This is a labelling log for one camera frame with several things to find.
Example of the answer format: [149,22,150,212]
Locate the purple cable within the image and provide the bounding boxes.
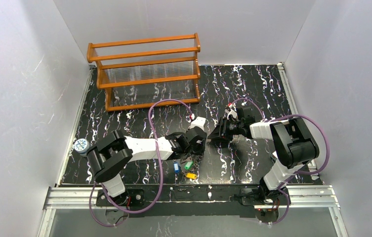
[88,99,195,228]
[226,98,331,226]

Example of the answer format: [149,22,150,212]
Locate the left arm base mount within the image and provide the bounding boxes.
[95,188,145,207]

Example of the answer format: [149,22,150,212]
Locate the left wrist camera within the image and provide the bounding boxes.
[189,114,207,130]

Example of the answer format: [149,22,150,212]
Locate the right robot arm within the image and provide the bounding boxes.
[208,107,319,199]

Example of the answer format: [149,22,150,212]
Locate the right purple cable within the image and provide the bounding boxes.
[226,98,331,226]

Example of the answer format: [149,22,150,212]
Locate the blue key tag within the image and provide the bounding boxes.
[173,162,180,173]

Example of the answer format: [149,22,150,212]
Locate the yellow key tag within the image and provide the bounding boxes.
[186,173,197,180]

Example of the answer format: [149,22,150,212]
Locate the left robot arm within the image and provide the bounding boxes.
[85,127,207,198]

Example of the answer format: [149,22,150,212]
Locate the silver keyring holder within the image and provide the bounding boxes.
[179,155,204,171]

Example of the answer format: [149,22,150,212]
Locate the orange wooden shelf rack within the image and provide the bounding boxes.
[86,33,201,112]

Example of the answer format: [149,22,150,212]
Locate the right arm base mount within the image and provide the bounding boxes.
[233,186,291,220]

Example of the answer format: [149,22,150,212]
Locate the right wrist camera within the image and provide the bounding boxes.
[225,103,238,121]

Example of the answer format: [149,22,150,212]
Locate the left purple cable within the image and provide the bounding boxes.
[88,99,195,228]

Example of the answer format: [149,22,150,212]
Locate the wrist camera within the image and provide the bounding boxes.
[189,114,207,130]
[225,103,238,121]

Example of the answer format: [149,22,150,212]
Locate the green key tag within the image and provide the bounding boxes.
[184,161,193,170]

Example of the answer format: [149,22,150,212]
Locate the blue white tape roll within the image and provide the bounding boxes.
[73,138,90,156]

